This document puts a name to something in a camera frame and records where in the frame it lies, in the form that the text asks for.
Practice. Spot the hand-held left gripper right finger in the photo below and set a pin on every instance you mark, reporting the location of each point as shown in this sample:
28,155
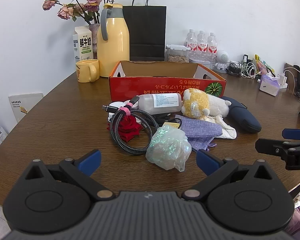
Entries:
207,161

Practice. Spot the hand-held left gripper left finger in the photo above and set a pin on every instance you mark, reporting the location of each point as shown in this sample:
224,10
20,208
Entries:
91,161

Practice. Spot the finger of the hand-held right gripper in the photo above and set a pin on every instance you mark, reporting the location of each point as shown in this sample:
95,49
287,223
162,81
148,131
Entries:
295,133
270,146

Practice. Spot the purple linen pouch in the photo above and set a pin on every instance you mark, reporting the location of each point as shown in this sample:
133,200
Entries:
200,131

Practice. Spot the white cloth pouch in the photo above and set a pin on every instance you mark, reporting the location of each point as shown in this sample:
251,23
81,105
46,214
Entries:
227,131

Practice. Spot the dark blue soft case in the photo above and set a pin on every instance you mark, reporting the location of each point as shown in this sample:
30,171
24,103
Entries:
243,117

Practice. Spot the iridescent plastic wrap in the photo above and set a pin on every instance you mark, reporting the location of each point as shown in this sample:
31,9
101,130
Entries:
167,147

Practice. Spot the white smooth lid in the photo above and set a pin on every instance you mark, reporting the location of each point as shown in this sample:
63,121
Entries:
112,116

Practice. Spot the red rose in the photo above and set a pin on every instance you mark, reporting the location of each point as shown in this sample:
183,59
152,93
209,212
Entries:
128,128

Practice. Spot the yellow and white plush toy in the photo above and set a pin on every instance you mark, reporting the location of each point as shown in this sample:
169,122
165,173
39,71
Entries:
202,103

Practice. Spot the white ribbed bottle cap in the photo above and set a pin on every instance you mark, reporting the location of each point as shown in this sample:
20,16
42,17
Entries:
117,104

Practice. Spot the clear plastic bottle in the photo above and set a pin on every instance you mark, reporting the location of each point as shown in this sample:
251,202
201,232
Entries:
162,103

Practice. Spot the red cardboard box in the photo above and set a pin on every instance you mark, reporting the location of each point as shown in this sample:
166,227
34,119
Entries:
150,86

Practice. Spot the brown cardboard stand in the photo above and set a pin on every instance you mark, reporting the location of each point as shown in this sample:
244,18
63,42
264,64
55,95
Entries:
292,80

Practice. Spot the white charger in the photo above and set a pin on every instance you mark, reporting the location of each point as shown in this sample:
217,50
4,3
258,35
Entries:
283,80

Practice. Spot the purple tissue pack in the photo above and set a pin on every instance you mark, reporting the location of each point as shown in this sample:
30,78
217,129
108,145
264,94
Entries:
268,85

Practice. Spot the colourful snack packet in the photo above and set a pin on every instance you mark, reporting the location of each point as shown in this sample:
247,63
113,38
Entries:
263,65

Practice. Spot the yellow mug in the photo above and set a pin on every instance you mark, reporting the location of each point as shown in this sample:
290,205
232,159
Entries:
83,73

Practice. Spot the black power adapter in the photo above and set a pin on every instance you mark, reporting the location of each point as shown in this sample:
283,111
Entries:
247,58

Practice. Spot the white robot toy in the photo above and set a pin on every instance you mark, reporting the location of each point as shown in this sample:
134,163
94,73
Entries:
222,56

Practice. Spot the clear container with nuts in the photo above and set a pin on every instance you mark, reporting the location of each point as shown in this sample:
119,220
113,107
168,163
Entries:
177,57

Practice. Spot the yellow thermos jug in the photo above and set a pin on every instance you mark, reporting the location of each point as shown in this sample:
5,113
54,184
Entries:
115,50

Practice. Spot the white milk carton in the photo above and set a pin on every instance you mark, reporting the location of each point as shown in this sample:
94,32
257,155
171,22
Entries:
84,43

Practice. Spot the pink glass vase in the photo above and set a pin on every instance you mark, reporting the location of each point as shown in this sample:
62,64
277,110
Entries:
93,33

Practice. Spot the black paper bag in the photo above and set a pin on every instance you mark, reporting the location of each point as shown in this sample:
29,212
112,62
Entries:
145,30

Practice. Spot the white wall panel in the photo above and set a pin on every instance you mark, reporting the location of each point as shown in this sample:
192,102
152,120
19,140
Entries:
25,105

